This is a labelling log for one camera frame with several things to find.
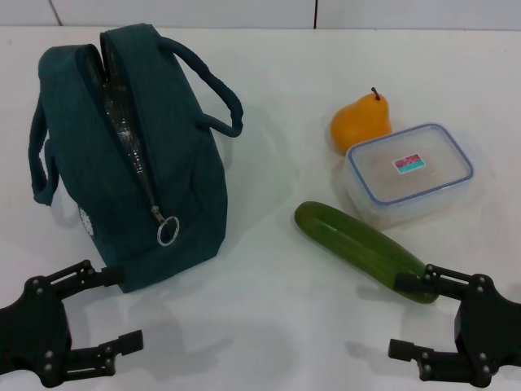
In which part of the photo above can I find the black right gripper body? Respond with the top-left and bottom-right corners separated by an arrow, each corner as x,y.
453,275 -> 521,387

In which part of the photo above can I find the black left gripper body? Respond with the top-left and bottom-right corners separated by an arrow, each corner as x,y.
0,276 -> 74,388

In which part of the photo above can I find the clear food container blue lid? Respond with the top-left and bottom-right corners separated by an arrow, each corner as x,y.
345,123 -> 476,227

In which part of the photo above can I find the green cucumber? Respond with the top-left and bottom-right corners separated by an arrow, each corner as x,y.
294,201 -> 441,305

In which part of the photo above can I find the dark teal insulated lunch bag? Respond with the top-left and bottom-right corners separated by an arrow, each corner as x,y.
27,24 -> 245,294

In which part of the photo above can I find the orange yellow pear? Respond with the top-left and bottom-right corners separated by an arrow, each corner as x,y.
330,86 -> 393,155

